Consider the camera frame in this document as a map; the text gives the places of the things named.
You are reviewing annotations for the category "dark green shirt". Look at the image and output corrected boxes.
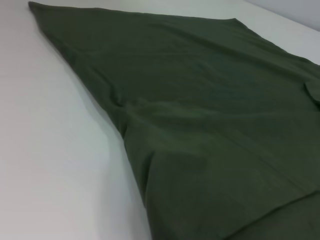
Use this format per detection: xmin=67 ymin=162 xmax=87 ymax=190
xmin=27 ymin=1 xmax=320 ymax=240

